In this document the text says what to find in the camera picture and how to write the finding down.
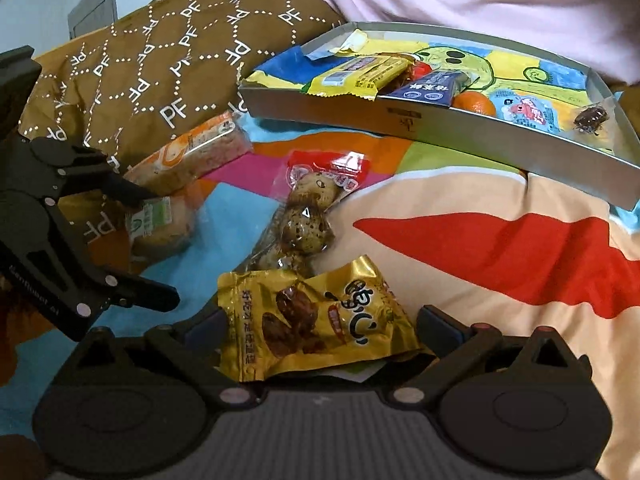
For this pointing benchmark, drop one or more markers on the mandarin orange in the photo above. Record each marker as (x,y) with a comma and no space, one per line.
(475,105)

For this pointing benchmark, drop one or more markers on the gold snack packet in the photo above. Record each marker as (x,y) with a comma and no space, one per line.
(320,320)

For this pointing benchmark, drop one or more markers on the dark wrapped snack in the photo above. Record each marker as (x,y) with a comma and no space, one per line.
(592,119)

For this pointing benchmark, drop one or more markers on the grey shallow cardboard box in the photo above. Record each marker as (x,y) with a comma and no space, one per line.
(350,115)

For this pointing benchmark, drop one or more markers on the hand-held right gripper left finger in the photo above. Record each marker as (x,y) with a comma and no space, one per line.
(212,322)

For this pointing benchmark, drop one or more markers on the orange white cracker packet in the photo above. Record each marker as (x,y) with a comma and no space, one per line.
(200,152)

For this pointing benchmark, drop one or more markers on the dark blue snack packet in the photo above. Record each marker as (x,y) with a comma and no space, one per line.
(425,87)

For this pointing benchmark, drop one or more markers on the brown patterned pillow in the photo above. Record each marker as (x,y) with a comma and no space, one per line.
(150,60)

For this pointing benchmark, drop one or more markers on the green label bun packet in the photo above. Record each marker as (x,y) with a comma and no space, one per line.
(165,230)

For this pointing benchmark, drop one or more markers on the colourful patchwork blanket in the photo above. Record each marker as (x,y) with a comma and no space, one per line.
(450,200)

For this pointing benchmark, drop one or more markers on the quail egg packet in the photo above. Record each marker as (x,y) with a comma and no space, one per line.
(305,200)

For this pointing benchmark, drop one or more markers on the red snack packet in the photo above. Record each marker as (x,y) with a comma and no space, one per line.
(420,71)

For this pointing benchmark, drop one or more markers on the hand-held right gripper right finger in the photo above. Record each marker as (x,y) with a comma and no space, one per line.
(452,331)

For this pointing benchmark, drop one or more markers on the yellow snack packet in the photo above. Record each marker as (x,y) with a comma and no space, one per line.
(350,72)

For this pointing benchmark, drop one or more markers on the grey door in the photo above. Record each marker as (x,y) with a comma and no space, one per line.
(95,5)

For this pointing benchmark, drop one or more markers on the light blue snack packet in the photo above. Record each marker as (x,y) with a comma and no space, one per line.
(525,110)

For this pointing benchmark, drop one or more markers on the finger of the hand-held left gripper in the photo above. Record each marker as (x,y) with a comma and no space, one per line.
(150,295)
(130,191)

